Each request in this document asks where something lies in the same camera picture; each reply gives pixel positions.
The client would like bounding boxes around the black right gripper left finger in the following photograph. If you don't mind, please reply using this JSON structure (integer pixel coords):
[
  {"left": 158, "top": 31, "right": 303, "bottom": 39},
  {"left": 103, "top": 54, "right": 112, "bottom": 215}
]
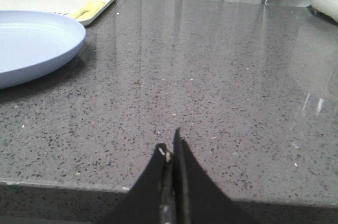
[{"left": 99, "top": 143, "right": 176, "bottom": 223}]

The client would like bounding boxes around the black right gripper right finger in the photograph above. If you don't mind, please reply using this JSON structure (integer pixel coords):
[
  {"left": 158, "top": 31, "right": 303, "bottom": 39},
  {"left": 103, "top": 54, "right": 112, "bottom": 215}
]
[{"left": 173, "top": 128, "right": 254, "bottom": 223}]

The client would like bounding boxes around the light blue plate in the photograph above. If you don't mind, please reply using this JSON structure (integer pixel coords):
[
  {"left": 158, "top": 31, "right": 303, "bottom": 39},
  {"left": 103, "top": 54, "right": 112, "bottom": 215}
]
[{"left": 1, "top": 10, "right": 86, "bottom": 89}]

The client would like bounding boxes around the cream white tray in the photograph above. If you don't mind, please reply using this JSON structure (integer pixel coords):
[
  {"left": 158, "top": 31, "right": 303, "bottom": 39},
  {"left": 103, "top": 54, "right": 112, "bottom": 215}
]
[{"left": 1, "top": 0, "right": 114, "bottom": 26}]

